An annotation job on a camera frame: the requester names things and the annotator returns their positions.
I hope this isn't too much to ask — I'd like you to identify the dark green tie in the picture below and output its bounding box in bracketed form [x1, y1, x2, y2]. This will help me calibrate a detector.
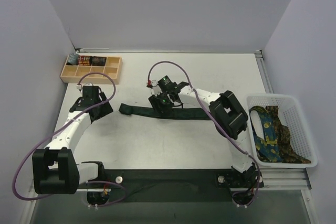
[119, 103, 210, 121]

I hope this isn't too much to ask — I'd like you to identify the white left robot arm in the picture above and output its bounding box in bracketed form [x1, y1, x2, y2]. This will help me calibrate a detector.
[32, 86, 113, 195]

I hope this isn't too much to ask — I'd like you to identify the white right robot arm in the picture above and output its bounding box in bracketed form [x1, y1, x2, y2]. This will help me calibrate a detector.
[146, 76, 260, 187]

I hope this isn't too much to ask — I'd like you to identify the dark brown rolled tie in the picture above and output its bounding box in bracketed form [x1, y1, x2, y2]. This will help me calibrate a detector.
[91, 56, 107, 67]

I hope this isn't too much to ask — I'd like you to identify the red patterned rolled tie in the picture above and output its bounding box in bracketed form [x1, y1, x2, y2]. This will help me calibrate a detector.
[77, 56, 92, 66]

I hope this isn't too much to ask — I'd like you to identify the wooden compartment organizer box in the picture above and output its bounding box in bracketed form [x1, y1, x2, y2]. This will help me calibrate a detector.
[60, 55, 123, 84]

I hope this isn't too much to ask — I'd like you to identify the grey rolled tie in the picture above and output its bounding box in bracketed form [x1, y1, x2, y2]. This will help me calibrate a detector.
[66, 54, 79, 66]

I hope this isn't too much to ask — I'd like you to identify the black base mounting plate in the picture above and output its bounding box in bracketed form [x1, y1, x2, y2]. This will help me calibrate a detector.
[80, 168, 264, 207]

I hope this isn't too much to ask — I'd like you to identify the blue yellow patterned tie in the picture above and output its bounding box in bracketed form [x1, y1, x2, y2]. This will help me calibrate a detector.
[249, 106, 282, 163]

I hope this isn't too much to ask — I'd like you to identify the white plastic basket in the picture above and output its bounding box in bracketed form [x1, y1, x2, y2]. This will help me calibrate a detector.
[245, 93, 318, 169]

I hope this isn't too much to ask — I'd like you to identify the brown green patterned tie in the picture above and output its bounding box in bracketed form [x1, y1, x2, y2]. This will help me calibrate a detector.
[266, 106, 311, 164]

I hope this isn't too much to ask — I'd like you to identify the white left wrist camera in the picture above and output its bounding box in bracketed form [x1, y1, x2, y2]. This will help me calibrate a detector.
[76, 83, 93, 91]

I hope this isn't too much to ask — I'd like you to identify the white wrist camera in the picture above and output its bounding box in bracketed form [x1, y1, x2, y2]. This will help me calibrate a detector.
[76, 83, 93, 91]
[146, 80, 161, 96]

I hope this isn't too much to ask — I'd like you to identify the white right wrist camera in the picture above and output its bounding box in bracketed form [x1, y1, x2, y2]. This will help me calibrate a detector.
[146, 80, 161, 96]

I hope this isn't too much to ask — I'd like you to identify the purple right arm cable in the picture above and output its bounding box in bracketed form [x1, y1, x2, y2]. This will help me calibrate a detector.
[146, 61, 262, 206]

